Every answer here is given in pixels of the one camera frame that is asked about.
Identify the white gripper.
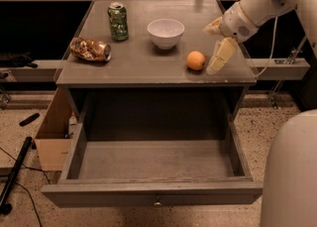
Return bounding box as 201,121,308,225
203,1,259,75

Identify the orange fruit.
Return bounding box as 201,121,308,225
186,51,206,71

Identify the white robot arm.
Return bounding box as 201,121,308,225
205,0,317,227

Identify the open grey top drawer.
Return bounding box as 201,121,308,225
43,89,263,207

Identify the white ceramic bowl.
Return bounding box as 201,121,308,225
147,19,185,50

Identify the grey wooden cabinet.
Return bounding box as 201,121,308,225
56,0,256,112

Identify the green crushed soda can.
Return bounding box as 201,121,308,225
107,2,129,41

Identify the brown crushed can lying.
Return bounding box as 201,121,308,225
70,38,111,62

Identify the cardboard box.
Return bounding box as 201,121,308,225
35,88,76,171

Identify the small black bar on floor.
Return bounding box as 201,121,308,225
19,113,40,127

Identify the black bag on ledge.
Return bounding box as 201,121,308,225
0,52,38,68

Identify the black pole on floor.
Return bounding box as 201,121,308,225
0,137,33,215

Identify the white cable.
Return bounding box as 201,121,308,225
256,16,279,78

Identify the black floor cable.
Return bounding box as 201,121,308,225
0,146,51,227

